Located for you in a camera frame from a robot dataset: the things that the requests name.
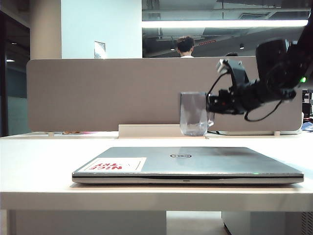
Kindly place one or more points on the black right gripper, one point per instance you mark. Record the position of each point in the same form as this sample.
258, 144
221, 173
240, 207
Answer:
242, 98

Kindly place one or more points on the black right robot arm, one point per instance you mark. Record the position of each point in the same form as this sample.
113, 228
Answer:
278, 63

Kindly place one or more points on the grey Dell laptop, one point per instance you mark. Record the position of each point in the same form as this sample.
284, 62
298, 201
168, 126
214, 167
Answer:
185, 164

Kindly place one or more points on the dark-haired person white shirt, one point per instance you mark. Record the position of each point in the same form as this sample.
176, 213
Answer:
185, 46

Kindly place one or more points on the long white ceiling light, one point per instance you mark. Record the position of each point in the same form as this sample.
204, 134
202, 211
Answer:
220, 23

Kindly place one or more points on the blue patterned cloth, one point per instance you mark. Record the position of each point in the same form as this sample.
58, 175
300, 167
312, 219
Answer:
307, 126

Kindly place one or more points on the beige desk partition screen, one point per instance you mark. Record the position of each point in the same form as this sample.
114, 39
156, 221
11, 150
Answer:
110, 95

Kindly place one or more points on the pink flat item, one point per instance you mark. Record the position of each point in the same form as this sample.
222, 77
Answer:
90, 132

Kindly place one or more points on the grey under-desk cabinet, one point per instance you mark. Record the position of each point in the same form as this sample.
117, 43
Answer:
269, 224

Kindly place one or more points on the brown small item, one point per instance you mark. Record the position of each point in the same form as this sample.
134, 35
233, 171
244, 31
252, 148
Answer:
71, 132

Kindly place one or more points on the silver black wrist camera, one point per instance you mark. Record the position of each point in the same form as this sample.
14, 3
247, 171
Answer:
237, 69

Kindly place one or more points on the framed wall poster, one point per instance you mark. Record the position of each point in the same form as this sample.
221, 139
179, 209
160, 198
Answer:
99, 49

